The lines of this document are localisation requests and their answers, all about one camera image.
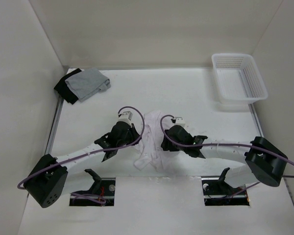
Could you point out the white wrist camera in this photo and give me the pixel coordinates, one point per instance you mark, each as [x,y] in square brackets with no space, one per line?
[125,117]
[178,121]

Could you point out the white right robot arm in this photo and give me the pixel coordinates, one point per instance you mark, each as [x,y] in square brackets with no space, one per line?
[257,166]

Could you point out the black folded tank top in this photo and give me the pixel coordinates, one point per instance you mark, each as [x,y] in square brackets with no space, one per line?
[63,90]

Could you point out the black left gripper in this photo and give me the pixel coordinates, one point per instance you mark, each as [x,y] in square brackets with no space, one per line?
[134,135]

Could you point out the white tank top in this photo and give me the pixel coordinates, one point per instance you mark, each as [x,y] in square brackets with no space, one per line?
[149,146]

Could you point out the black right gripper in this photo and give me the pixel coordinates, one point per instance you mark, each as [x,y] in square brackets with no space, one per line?
[166,147]

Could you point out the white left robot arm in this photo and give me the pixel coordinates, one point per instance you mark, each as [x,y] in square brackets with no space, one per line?
[47,180]

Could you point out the white plastic basket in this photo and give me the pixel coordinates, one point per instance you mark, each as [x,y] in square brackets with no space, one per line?
[238,79]

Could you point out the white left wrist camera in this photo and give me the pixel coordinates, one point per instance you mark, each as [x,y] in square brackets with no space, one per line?
[125,117]

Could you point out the grey folded tank top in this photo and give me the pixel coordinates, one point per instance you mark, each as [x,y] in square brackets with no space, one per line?
[87,83]

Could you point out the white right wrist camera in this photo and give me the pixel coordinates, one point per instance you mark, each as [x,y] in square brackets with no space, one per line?
[178,121]

